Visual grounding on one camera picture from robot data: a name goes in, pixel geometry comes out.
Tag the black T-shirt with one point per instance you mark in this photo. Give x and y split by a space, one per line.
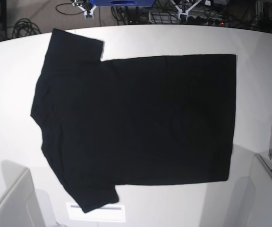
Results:
162 120

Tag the black power strip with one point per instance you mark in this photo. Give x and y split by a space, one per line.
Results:
204 21

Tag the blue box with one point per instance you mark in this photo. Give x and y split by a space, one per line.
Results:
139 3

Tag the left grey desk partition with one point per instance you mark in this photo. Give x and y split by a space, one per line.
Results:
21 205

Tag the grey desk partition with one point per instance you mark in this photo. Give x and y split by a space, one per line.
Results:
256 206
21 205

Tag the right grey desk partition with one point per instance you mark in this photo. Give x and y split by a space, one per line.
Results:
256 206

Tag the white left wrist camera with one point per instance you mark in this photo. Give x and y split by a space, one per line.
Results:
184 7

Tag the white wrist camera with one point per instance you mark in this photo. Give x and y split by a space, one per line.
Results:
86 6
184 7

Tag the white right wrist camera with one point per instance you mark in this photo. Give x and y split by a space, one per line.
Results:
86 6

